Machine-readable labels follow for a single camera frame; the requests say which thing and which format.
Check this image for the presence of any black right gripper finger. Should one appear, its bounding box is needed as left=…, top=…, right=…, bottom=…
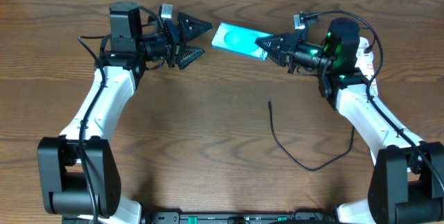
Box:
left=255, top=33, right=297, bottom=53
left=268, top=51, right=290, bottom=67

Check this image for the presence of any white power strip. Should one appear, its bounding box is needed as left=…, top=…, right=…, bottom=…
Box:
left=355, top=37, right=375, bottom=80

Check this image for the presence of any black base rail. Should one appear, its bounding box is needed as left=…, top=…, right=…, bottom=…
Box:
left=140, top=212, right=336, bottom=224

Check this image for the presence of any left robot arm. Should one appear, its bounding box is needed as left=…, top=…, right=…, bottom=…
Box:
left=37, top=1, right=212, bottom=223

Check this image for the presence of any black charger cable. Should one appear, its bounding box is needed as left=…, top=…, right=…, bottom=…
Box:
left=267, top=26, right=375, bottom=172

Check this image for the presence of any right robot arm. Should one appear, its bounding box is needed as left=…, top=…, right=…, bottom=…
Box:
left=256, top=15, right=443, bottom=223

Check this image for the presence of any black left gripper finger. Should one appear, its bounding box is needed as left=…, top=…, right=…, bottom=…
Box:
left=177, top=12, right=212, bottom=42
left=178, top=46, right=205, bottom=70

